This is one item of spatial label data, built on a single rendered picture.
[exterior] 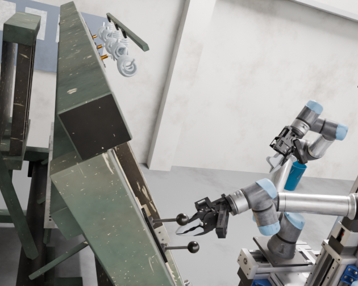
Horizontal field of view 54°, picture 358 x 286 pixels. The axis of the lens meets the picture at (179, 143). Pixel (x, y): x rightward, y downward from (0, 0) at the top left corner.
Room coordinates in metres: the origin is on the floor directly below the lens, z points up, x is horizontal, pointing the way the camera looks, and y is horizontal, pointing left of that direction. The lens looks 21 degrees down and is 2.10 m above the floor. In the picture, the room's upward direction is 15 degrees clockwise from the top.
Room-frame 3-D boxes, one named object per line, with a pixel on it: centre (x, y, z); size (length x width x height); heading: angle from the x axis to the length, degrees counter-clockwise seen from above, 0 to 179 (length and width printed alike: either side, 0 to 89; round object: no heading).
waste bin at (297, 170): (4.92, -1.73, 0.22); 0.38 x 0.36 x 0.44; 114
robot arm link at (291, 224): (1.64, -0.67, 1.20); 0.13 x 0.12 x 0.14; 75
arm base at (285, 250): (1.63, -0.68, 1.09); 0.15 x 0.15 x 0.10
